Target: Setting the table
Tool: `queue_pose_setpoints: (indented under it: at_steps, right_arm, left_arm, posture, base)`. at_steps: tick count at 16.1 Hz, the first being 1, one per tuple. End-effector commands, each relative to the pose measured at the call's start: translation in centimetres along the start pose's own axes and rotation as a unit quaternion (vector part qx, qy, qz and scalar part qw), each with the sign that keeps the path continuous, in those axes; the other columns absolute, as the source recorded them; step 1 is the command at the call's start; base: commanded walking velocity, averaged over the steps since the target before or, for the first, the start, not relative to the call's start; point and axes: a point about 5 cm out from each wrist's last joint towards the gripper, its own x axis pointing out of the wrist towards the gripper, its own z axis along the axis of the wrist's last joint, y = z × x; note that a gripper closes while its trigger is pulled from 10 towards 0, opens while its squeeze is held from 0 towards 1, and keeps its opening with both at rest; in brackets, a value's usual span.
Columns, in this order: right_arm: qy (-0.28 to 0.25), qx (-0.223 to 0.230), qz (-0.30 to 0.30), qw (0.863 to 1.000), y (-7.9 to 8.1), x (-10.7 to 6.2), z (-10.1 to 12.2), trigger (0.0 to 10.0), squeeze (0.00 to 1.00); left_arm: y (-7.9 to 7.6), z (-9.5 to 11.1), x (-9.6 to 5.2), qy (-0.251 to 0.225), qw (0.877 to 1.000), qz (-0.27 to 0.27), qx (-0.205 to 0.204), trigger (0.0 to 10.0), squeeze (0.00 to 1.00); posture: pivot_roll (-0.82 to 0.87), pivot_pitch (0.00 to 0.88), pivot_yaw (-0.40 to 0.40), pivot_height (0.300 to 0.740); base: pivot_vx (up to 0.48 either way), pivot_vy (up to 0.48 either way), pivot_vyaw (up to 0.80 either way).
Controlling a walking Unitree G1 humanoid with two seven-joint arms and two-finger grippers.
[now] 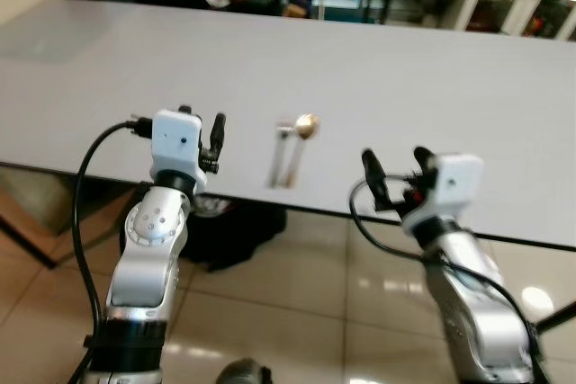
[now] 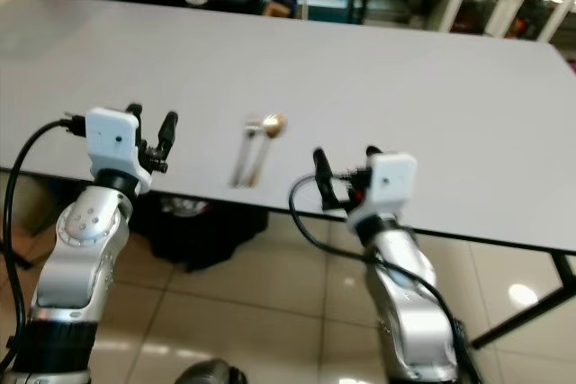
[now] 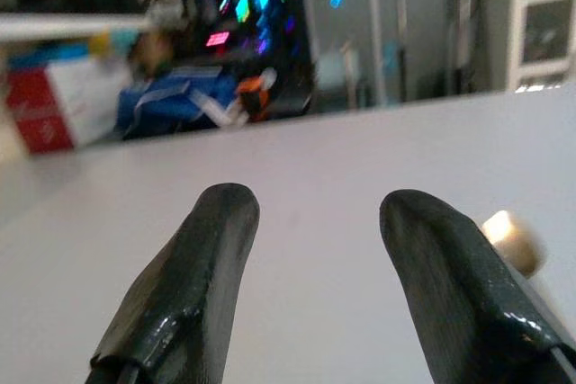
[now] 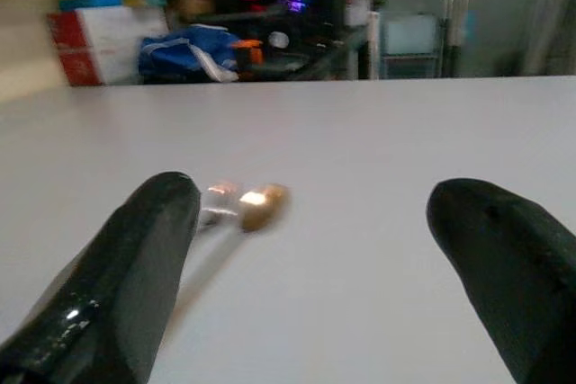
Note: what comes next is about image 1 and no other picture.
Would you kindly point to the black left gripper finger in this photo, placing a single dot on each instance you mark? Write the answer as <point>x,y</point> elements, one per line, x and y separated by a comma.
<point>184,110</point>
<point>219,130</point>

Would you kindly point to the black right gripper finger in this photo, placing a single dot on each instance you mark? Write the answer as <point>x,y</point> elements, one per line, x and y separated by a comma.
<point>422,159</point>
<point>375,177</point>

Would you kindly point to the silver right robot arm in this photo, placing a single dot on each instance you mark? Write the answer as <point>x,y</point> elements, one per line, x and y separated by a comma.
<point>472,303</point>

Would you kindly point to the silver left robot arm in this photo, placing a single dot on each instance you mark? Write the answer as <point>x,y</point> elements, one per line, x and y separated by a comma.
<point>144,258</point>

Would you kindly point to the silver fork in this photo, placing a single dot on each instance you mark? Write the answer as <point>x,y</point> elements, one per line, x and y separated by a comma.
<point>283,155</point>

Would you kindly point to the black bag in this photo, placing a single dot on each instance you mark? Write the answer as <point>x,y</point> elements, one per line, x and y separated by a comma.
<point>229,231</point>

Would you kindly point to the gold spoon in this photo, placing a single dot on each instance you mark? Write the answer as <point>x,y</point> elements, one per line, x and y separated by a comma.
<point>307,126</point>

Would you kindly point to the small brown cardboard box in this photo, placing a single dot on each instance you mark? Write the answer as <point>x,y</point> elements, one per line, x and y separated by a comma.
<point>294,10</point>

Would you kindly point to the grey robot foot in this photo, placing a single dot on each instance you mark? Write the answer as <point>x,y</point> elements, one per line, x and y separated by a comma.
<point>245,372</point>

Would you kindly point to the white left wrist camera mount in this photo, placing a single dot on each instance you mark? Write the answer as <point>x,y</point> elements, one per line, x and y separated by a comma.
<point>175,143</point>

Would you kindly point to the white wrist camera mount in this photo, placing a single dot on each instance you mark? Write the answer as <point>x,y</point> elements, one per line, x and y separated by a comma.
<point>454,182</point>
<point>175,143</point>

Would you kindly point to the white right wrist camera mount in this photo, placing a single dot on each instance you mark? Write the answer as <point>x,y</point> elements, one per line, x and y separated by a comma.
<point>454,182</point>

